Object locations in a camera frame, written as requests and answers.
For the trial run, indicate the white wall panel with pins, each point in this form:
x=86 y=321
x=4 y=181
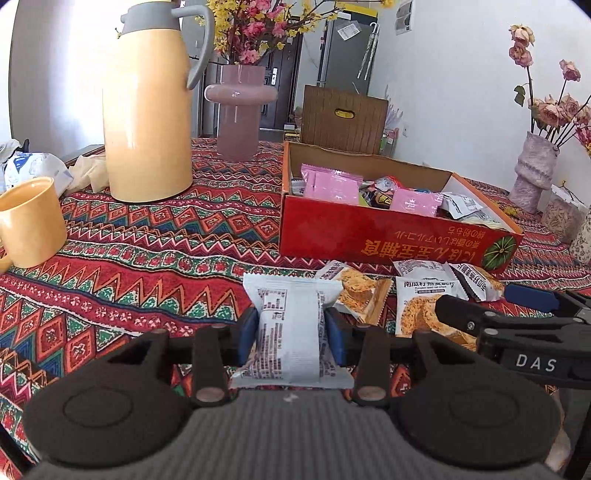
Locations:
x=403 y=18

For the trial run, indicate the dark brown door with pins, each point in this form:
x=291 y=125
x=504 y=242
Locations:
x=288 y=110

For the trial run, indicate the white snack pack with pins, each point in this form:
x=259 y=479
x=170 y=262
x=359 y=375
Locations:
x=286 y=332

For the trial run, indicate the mauve glass vase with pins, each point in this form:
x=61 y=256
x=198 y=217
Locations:
x=240 y=129

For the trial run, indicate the yellow box on refrigerator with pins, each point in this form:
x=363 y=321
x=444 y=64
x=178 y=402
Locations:
x=367 y=15

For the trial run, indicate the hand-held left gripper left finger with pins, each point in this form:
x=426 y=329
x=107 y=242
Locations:
x=247 y=337

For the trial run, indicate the pile of mixed snack packets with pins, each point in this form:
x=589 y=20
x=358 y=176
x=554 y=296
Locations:
x=337 y=184

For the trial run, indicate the pink and yellow blossom branches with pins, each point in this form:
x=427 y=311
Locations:
x=258 y=23

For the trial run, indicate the fallen yellow petals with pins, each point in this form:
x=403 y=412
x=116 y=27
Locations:
x=512 y=211

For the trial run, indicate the red cardboard box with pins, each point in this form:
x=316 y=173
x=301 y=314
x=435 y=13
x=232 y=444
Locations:
x=369 y=240

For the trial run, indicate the yellow ceramic mug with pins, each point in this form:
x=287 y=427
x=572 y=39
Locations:
x=32 y=221

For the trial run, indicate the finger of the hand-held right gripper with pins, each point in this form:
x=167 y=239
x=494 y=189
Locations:
x=466 y=318
x=531 y=295

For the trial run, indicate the paper sheet on refrigerator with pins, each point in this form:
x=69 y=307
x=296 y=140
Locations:
x=349 y=31

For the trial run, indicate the cream cloth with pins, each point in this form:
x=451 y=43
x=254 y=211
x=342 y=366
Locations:
x=90 y=173

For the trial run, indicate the red patterned tablecloth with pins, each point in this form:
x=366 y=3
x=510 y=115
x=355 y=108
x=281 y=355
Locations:
x=138 y=258

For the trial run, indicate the grey refrigerator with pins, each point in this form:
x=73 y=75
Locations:
x=351 y=60

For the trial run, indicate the textured pink ceramic vase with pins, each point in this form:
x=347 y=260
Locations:
x=531 y=175

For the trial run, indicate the white plastic bag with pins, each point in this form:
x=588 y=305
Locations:
x=32 y=168

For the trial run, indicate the dried pink roses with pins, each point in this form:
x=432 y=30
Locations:
x=551 y=110

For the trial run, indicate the floral patterned white vase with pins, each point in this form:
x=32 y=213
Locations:
x=582 y=244

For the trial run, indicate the yellow thermos jug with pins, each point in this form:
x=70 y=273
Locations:
x=147 y=138

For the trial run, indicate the folded white umbrella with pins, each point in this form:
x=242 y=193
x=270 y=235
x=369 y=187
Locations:
x=367 y=55

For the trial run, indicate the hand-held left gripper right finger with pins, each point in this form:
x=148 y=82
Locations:
x=334 y=337

